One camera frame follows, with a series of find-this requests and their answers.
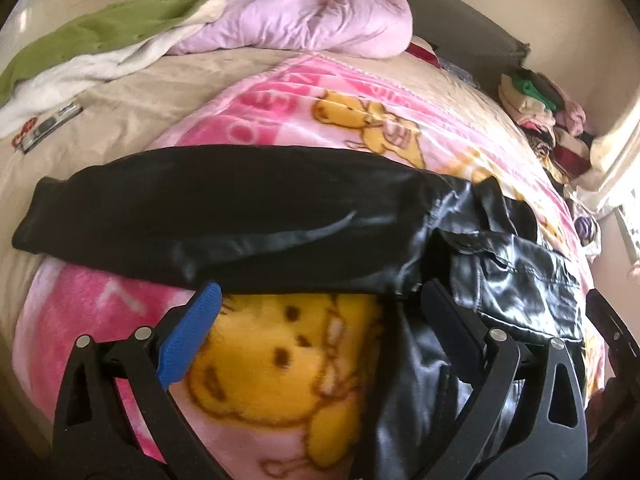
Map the small printed packet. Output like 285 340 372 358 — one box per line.
12 101 84 154

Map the pile of folded clothes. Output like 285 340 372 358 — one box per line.
496 67 601 186

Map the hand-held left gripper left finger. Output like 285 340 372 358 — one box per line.
52 281 226 480

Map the pink printed blanket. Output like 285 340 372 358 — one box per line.
12 54 601 480

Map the dark headboard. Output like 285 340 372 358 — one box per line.
409 0 532 67

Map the black leather jacket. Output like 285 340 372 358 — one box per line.
12 144 587 480

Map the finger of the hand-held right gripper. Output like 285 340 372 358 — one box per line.
585 289 640 363

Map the red pillow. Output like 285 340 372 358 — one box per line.
407 41 442 69

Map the lilac quilt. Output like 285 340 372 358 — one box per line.
167 0 414 59

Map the green and white blanket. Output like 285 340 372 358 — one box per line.
0 0 237 138

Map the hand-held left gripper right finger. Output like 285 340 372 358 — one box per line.
420 280 589 480

